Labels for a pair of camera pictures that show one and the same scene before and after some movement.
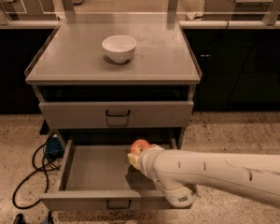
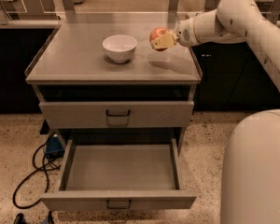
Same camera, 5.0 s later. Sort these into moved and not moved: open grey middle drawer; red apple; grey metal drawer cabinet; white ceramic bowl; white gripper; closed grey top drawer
Moved: white gripper; red apple
Not moved: white ceramic bowl; grey metal drawer cabinet; closed grey top drawer; open grey middle drawer
